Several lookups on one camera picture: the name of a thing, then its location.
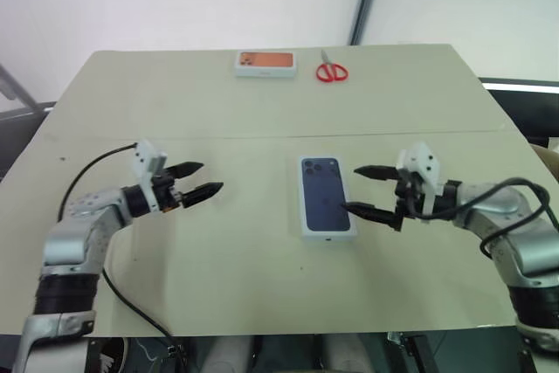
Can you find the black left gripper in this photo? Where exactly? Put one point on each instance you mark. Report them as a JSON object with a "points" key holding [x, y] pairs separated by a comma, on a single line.
{"points": [[168, 194]]}

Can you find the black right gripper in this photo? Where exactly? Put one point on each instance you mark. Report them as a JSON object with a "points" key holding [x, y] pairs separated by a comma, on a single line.
{"points": [[408, 194]]}

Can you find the white phone box lid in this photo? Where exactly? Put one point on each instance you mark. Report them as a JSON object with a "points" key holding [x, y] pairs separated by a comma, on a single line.
{"points": [[325, 194]]}

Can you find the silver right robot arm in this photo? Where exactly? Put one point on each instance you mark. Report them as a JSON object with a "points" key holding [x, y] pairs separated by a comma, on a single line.
{"points": [[489, 211]]}

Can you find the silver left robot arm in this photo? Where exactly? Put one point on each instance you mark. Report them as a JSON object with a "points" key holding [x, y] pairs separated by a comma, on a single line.
{"points": [[74, 242]]}

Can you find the orange print phone box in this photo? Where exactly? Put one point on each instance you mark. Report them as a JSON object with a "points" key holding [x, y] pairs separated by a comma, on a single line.
{"points": [[266, 60]]}

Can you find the black box with white logo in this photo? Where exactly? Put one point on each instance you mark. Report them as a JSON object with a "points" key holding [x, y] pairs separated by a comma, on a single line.
{"points": [[107, 357]]}

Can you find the pale rounded shape under table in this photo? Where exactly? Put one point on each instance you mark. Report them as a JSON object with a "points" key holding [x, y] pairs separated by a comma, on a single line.
{"points": [[229, 355], [354, 355]]}

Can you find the tan rounded object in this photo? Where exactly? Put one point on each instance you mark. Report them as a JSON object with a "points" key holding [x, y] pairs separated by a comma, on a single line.
{"points": [[548, 159]]}

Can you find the black bar with white stripe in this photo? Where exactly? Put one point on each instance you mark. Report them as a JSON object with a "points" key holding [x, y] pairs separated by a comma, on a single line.
{"points": [[519, 86]]}

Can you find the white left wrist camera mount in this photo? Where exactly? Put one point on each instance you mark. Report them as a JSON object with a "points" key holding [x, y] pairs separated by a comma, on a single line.
{"points": [[146, 159]]}

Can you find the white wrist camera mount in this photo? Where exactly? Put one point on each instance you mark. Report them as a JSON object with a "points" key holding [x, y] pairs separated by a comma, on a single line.
{"points": [[146, 159], [425, 163]]}

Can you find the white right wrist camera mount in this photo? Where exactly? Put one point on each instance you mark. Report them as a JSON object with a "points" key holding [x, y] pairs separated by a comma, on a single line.
{"points": [[425, 163]]}

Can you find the black metal table bracket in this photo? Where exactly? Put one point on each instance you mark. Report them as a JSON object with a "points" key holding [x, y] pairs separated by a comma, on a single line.
{"points": [[412, 351]]}

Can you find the grey metal frame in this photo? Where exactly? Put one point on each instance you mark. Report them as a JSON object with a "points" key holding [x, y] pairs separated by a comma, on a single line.
{"points": [[15, 89]]}

